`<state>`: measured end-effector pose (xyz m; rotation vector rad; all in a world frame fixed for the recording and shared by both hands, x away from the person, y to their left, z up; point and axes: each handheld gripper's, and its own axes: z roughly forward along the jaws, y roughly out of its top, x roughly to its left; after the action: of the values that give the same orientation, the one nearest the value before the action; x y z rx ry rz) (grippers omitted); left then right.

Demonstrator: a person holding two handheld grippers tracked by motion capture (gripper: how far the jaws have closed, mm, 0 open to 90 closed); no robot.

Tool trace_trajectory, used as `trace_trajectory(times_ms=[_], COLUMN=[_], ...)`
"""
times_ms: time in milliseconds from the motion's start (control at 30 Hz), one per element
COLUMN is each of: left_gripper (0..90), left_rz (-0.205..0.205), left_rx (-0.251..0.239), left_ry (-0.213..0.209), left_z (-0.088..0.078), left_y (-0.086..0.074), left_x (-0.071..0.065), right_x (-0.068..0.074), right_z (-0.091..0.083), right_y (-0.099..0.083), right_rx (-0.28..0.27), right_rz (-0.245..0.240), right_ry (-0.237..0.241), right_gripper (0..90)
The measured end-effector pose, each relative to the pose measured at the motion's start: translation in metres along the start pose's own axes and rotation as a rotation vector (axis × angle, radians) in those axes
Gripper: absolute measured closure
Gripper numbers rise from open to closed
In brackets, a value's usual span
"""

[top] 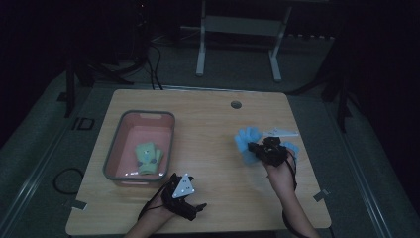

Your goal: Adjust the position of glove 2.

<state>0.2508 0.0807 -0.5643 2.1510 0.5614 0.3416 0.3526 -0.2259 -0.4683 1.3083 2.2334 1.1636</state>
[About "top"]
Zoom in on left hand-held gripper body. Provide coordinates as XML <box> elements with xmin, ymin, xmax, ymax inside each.
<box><xmin>161</xmin><ymin>173</ymin><xmax>198</xmax><ymax>222</ymax></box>

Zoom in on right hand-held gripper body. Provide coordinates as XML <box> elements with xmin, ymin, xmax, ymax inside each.
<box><xmin>259</xmin><ymin>127</ymin><xmax>300</xmax><ymax>168</ymax></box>

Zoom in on blue glove with grey cuff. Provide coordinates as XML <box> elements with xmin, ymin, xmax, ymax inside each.
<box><xmin>234</xmin><ymin>126</ymin><xmax>265</xmax><ymax>166</ymax></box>
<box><xmin>283</xmin><ymin>141</ymin><xmax>301</xmax><ymax>161</ymax></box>

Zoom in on green glove with print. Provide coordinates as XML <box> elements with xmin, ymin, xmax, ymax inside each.
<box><xmin>134</xmin><ymin>141</ymin><xmax>160</xmax><ymax>176</ymax></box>

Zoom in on pink basin with grey rim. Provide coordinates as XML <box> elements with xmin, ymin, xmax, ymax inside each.
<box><xmin>102</xmin><ymin>109</ymin><xmax>176</xmax><ymax>188</ymax></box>

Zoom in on person's left hand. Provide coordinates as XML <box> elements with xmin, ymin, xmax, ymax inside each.
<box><xmin>149</xmin><ymin>192</ymin><xmax>180</xmax><ymax>223</ymax></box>

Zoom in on person's right hand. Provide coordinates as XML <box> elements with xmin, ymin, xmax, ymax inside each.
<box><xmin>264</xmin><ymin>155</ymin><xmax>297</xmax><ymax>198</ymax></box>

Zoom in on grey tape piece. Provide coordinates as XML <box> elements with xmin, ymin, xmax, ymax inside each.
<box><xmin>312</xmin><ymin>188</ymin><xmax>332</xmax><ymax>203</ymax></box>

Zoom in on black floor tape marking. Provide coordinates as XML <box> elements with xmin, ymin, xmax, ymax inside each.
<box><xmin>71</xmin><ymin>116</ymin><xmax>96</xmax><ymax>131</ymax></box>

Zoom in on power strip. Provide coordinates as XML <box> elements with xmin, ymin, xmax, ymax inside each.
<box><xmin>286</xmin><ymin>32</ymin><xmax>337</xmax><ymax>43</ymax></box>

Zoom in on black tripod stand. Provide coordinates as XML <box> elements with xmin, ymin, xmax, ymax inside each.
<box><xmin>56</xmin><ymin>54</ymin><xmax>135</xmax><ymax>119</ymax></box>

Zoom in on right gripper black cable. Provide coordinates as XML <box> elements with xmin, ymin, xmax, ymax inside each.
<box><xmin>280</xmin><ymin>150</ymin><xmax>299</xmax><ymax>238</ymax></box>

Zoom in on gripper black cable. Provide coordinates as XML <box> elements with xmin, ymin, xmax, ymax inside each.
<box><xmin>280</xmin><ymin>150</ymin><xmax>299</xmax><ymax>238</ymax></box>
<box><xmin>137</xmin><ymin>181</ymin><xmax>173</xmax><ymax>221</ymax></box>

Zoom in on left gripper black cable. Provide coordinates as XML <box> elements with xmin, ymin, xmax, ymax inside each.
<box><xmin>137</xmin><ymin>181</ymin><xmax>173</xmax><ymax>221</ymax></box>

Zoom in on black floor cables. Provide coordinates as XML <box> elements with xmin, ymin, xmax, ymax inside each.
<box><xmin>144</xmin><ymin>42</ymin><xmax>164</xmax><ymax>91</ymax></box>

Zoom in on white metal stand frame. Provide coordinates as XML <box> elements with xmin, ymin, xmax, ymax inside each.
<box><xmin>195</xmin><ymin>0</ymin><xmax>293</xmax><ymax>83</ymax></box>

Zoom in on coiled black floor cable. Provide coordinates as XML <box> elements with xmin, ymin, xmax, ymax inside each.
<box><xmin>52</xmin><ymin>167</ymin><xmax>85</xmax><ymax>195</ymax></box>

